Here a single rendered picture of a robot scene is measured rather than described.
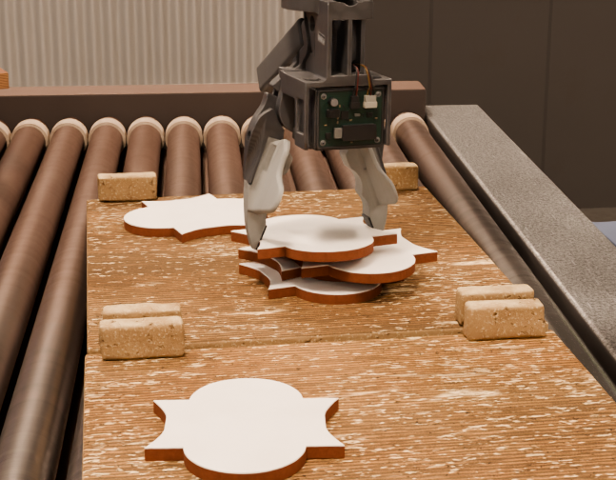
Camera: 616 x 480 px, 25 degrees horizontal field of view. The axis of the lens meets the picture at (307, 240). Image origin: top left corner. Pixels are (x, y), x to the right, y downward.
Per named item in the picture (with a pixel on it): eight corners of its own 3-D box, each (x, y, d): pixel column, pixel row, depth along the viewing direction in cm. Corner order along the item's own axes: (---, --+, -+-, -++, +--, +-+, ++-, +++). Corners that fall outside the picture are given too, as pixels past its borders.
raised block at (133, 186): (156, 197, 141) (155, 170, 140) (157, 202, 139) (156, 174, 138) (98, 199, 140) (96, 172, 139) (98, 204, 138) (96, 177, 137)
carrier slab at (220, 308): (425, 200, 145) (425, 185, 145) (547, 342, 107) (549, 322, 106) (87, 214, 140) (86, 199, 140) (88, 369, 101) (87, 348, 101)
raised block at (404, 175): (414, 187, 145) (415, 160, 144) (419, 190, 143) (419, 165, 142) (358, 189, 144) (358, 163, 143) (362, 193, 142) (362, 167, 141)
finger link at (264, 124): (232, 175, 110) (278, 74, 109) (227, 171, 111) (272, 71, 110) (284, 196, 112) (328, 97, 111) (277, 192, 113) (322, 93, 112)
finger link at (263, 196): (239, 251, 107) (288, 142, 106) (218, 232, 112) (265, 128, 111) (274, 265, 108) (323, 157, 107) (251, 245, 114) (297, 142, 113)
